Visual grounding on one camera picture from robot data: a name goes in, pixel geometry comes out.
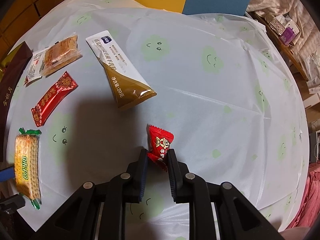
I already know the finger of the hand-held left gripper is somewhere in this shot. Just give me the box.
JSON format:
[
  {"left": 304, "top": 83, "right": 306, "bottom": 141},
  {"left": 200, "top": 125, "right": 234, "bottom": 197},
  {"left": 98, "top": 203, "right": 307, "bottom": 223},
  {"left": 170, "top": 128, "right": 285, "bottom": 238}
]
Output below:
[
  {"left": 0, "top": 169, "right": 13, "bottom": 183},
  {"left": 0, "top": 194, "right": 25, "bottom": 214}
]

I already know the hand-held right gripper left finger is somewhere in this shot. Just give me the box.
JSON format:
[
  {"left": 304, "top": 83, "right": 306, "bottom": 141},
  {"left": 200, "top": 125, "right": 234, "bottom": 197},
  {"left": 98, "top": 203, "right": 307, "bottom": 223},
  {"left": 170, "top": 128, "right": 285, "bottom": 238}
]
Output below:
[{"left": 31, "top": 148, "right": 149, "bottom": 240}]

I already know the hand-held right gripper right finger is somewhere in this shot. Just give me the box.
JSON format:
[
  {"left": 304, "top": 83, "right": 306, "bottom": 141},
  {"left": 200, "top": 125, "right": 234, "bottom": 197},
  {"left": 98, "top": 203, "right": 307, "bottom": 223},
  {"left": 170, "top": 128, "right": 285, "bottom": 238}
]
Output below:
[{"left": 167, "top": 149, "right": 284, "bottom": 240}]

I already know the green-edged cracker packet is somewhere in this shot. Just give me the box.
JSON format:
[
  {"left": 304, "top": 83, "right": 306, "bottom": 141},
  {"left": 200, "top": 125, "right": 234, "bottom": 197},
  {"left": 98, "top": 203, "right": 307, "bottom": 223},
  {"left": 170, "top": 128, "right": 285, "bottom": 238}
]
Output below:
[{"left": 14, "top": 127, "right": 42, "bottom": 210}]

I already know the red candy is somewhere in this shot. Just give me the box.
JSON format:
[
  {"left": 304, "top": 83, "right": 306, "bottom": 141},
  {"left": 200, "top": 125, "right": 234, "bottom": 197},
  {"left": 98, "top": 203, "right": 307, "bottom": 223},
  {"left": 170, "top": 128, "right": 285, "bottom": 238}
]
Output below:
[{"left": 146, "top": 124, "right": 175, "bottom": 172}]

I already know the gold-lined tin box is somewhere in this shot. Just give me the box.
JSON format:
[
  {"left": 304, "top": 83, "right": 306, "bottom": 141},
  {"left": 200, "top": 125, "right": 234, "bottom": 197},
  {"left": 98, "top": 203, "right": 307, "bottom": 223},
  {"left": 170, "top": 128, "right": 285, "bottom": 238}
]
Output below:
[{"left": 0, "top": 41, "right": 33, "bottom": 163}]

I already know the orange cake packet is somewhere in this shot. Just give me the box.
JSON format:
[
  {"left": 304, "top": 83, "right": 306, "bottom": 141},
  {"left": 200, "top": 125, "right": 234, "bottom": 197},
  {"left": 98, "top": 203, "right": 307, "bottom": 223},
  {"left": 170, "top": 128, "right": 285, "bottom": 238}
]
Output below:
[{"left": 41, "top": 34, "right": 83, "bottom": 77}]

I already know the white smiley plastic tablecloth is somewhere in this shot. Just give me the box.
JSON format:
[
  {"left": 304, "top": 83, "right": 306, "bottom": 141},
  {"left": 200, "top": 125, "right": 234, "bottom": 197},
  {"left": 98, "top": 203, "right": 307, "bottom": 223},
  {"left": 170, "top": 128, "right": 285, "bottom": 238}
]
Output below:
[{"left": 4, "top": 0, "right": 312, "bottom": 240}]

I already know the long red patterned wrapper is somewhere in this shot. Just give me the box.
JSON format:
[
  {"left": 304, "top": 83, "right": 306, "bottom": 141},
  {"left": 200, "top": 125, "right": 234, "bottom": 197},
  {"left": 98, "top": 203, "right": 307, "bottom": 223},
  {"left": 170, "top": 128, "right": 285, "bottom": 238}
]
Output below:
[{"left": 31, "top": 71, "right": 78, "bottom": 128}]

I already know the white biscuit packet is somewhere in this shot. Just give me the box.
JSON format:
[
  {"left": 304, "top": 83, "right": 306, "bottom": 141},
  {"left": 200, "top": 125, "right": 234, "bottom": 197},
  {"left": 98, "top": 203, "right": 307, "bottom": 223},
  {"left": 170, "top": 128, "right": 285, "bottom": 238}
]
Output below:
[{"left": 24, "top": 47, "right": 49, "bottom": 85}]

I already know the white and gold sachet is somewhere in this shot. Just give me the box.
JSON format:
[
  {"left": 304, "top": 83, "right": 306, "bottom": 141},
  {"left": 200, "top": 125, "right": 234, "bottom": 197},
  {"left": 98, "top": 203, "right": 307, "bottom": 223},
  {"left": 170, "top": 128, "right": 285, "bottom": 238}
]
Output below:
[{"left": 85, "top": 30, "right": 157, "bottom": 111}]

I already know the pink cloth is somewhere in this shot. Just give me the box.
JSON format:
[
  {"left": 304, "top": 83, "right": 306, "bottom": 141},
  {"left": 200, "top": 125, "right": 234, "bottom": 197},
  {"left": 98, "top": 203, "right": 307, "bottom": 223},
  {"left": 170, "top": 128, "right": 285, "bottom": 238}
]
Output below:
[{"left": 290, "top": 162, "right": 320, "bottom": 230}]

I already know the orange wooden wardrobe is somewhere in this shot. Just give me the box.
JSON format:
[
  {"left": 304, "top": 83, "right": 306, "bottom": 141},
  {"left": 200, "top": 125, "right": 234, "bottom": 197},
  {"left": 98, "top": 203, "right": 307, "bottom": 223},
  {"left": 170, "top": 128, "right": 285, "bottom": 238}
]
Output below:
[{"left": 0, "top": 0, "right": 63, "bottom": 38}]

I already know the wooden side table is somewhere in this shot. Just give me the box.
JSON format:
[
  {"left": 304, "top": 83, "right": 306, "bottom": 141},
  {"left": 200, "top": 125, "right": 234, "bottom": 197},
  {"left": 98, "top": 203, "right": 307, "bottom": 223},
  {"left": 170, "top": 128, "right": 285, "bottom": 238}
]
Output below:
[{"left": 250, "top": 11, "right": 310, "bottom": 82}]

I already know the small purple box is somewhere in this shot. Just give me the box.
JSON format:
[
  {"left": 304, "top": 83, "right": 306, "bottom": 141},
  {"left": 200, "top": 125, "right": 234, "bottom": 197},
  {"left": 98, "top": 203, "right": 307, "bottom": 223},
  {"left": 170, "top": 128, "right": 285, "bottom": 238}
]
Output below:
[{"left": 280, "top": 26, "right": 295, "bottom": 44}]

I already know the small white box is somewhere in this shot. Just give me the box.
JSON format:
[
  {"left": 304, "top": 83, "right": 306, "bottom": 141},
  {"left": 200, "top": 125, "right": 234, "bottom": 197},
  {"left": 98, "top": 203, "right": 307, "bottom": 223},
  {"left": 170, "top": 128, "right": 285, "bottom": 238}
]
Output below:
[{"left": 285, "top": 20, "right": 300, "bottom": 34}]

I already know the printed beige curtain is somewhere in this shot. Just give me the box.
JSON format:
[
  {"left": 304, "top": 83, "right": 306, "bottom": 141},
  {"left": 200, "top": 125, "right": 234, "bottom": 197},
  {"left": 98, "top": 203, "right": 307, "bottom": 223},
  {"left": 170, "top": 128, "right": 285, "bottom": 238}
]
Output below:
[{"left": 246, "top": 0, "right": 320, "bottom": 63}]

